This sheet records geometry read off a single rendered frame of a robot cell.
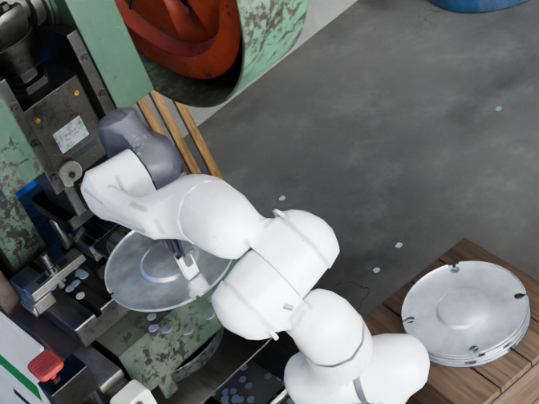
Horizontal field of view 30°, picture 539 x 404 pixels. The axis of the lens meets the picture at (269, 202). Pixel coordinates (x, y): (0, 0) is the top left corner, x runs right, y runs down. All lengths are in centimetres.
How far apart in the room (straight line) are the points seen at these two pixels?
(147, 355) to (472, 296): 76
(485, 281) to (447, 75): 149
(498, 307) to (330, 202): 113
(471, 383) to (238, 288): 91
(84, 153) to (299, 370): 72
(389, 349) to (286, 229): 34
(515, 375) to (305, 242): 90
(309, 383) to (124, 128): 55
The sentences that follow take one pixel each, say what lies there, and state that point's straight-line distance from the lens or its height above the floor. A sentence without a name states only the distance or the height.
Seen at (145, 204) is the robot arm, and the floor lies 118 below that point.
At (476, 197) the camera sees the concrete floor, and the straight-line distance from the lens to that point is 323.
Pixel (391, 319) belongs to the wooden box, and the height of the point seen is 35.
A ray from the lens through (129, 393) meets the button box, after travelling 216.
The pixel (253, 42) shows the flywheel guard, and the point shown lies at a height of 116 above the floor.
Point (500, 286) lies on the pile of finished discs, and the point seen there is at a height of 39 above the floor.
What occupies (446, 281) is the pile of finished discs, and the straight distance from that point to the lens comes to 245.
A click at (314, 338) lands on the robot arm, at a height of 103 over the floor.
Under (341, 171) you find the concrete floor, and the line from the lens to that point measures 347.
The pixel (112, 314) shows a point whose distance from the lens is 227.
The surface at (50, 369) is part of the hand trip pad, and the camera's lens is 210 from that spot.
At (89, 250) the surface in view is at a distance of 231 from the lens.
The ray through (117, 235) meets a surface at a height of 78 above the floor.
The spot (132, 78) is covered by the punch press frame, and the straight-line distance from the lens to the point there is 212.
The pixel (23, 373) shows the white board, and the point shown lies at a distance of 266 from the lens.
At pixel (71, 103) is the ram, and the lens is 211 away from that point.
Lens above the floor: 213
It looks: 38 degrees down
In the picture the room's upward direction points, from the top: 22 degrees counter-clockwise
